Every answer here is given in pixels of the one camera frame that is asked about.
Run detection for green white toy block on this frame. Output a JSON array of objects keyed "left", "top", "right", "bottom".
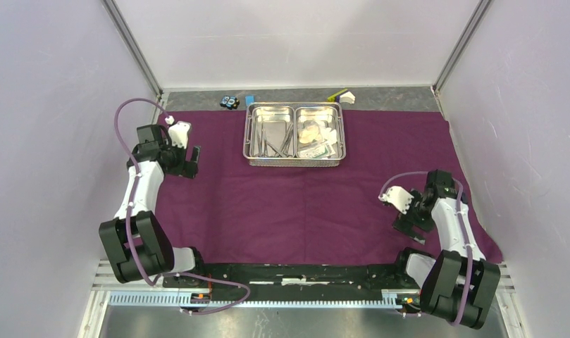
[{"left": 327, "top": 89, "right": 356, "bottom": 104}]

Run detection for steel surgical tray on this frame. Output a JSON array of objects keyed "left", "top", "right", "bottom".
[{"left": 243, "top": 102, "right": 347, "bottom": 168}]

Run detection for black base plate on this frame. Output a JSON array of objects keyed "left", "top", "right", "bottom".
[{"left": 162, "top": 259, "right": 426, "bottom": 289}]

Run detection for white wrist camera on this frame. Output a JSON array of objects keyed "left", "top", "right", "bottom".
[
  {"left": 378, "top": 186, "right": 414, "bottom": 215},
  {"left": 165, "top": 115, "right": 192, "bottom": 149}
]

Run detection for steel surgical instruments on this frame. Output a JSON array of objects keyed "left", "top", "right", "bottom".
[{"left": 250, "top": 121, "right": 294, "bottom": 158}]

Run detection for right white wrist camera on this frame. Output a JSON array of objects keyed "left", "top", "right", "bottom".
[{"left": 378, "top": 186, "right": 414, "bottom": 215}]

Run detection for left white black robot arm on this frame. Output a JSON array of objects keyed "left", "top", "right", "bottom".
[{"left": 99, "top": 121, "right": 207, "bottom": 287}]

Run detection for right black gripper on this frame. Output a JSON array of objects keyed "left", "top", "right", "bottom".
[{"left": 391, "top": 188, "right": 436, "bottom": 244}]

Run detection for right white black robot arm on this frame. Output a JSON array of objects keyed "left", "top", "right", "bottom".
[{"left": 378, "top": 170, "right": 501, "bottom": 330}]

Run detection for blue block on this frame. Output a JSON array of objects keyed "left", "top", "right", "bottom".
[{"left": 245, "top": 95, "right": 255, "bottom": 106}]

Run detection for black blue toy car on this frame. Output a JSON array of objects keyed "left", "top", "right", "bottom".
[{"left": 220, "top": 96, "right": 240, "bottom": 110}]

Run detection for packaged gauze and sutures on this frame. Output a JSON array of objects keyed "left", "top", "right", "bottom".
[{"left": 296, "top": 120, "right": 339, "bottom": 159}]

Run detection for blue toothed cable rail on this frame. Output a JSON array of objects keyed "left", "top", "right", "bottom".
[{"left": 108, "top": 291, "right": 402, "bottom": 310}]

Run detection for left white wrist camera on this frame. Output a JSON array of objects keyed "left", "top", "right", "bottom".
[{"left": 165, "top": 115, "right": 192, "bottom": 149}]

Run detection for purple cloth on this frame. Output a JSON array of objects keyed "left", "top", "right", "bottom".
[{"left": 155, "top": 110, "right": 464, "bottom": 265}]

